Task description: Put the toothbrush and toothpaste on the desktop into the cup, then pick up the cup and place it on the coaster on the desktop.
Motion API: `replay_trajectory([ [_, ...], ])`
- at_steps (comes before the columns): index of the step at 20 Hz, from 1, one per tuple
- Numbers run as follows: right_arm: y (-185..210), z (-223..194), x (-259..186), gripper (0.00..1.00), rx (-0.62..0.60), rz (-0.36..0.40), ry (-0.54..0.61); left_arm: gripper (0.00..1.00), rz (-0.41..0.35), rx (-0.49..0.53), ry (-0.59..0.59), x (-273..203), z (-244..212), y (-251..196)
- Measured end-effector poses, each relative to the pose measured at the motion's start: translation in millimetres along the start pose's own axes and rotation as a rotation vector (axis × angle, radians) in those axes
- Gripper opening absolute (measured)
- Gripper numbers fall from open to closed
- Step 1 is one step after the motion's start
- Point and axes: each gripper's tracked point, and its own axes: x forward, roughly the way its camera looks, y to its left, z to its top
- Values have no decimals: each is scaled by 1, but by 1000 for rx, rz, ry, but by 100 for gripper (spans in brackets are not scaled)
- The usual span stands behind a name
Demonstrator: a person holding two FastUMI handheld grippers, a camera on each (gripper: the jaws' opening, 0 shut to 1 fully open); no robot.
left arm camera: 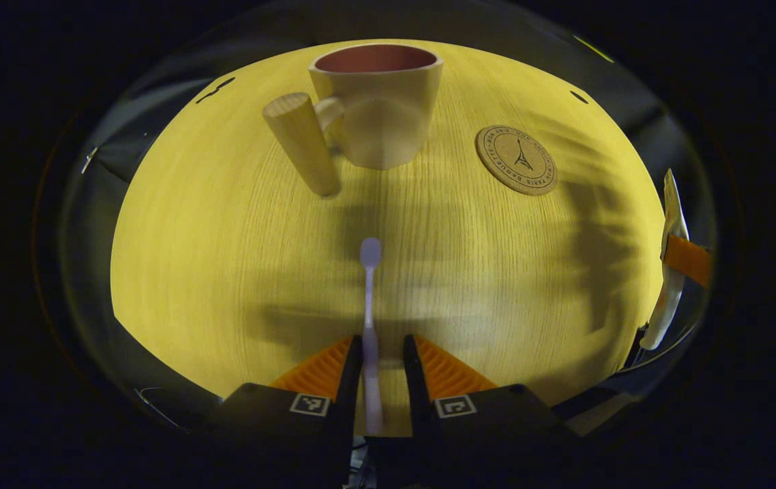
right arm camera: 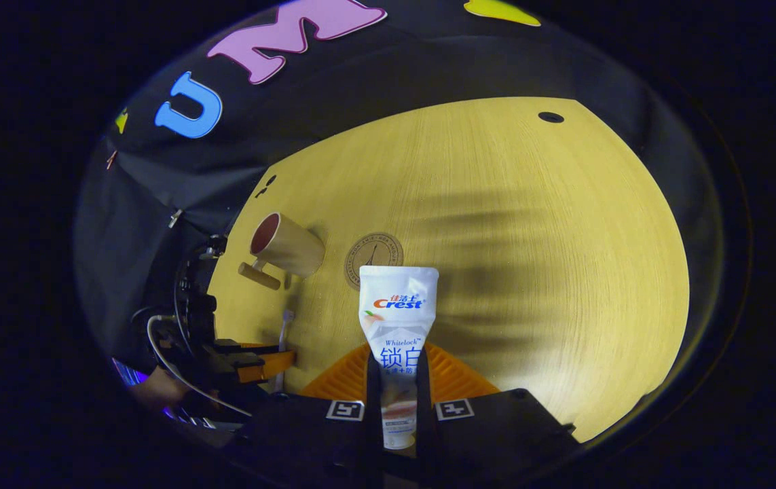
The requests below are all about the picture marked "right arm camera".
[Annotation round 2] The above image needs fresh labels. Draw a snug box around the black backdrop cloth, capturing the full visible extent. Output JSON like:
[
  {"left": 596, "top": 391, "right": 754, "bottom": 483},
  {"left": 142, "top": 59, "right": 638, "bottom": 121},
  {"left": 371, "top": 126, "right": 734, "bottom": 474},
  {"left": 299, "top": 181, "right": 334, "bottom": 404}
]
[{"left": 75, "top": 0, "right": 721, "bottom": 381}]

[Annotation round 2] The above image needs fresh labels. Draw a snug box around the wooden desktop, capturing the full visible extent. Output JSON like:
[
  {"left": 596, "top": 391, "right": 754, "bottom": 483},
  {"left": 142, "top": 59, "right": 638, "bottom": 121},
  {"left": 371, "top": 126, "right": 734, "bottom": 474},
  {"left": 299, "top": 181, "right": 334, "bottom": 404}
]
[{"left": 208, "top": 97, "right": 690, "bottom": 443}]

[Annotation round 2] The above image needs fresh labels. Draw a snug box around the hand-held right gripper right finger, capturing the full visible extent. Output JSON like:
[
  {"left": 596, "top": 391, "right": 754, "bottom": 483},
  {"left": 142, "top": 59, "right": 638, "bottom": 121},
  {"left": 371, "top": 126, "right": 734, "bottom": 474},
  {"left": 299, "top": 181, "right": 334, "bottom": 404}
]
[{"left": 416, "top": 342, "right": 578, "bottom": 489}]

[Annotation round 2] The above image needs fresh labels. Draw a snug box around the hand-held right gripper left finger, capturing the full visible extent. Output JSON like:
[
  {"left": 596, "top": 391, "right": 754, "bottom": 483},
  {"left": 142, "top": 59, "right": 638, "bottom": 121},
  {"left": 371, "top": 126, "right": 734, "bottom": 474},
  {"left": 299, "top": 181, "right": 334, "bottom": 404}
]
[{"left": 238, "top": 343, "right": 385, "bottom": 489}]

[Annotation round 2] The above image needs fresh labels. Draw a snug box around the beige cup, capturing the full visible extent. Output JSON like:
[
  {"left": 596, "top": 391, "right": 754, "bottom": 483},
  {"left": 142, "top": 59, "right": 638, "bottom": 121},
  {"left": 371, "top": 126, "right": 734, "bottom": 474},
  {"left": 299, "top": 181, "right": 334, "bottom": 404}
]
[{"left": 238, "top": 212, "right": 326, "bottom": 291}]

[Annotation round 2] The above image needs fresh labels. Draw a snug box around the round cork coaster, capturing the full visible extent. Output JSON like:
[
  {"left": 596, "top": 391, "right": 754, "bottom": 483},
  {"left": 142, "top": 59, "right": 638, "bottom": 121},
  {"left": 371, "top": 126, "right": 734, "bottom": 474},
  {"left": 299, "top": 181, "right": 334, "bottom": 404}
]
[{"left": 344, "top": 232, "right": 404, "bottom": 291}]

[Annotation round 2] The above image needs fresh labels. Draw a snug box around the white toothpaste tube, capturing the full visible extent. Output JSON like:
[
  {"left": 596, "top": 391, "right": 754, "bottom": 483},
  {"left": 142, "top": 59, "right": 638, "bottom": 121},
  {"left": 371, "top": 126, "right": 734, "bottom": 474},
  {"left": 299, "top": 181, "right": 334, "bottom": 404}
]
[{"left": 358, "top": 266, "right": 440, "bottom": 450}]

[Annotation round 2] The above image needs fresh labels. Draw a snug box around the white toothbrush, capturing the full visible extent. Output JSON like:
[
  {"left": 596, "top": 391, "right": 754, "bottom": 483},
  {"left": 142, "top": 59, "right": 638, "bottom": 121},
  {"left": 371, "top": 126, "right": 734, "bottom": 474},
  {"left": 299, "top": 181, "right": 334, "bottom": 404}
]
[{"left": 272, "top": 309, "right": 295, "bottom": 395}]

